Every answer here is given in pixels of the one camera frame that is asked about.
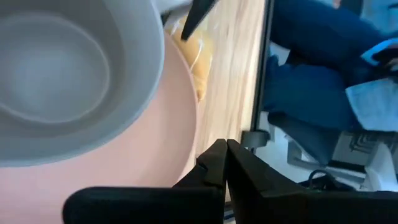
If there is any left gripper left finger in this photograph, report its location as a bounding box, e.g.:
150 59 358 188
62 138 228 224

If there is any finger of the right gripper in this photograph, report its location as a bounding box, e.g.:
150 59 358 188
180 0 220 42

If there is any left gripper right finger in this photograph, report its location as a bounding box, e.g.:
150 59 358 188
226 139 398 224

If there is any pink plate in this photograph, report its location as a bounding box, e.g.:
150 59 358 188
0 30 200 224

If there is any grey bowl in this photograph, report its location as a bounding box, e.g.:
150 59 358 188
0 0 166 168

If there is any yellow checked cloth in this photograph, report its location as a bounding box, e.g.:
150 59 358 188
164 14 216 102

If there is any grey table clamp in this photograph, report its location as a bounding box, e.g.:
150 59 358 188
241 129 271 151

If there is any person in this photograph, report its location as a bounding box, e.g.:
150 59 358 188
262 0 398 133

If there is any light blue paper sheet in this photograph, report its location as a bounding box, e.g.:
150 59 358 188
345 77 398 132

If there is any blue black handheld device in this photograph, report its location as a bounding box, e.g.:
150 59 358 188
360 37 398 68

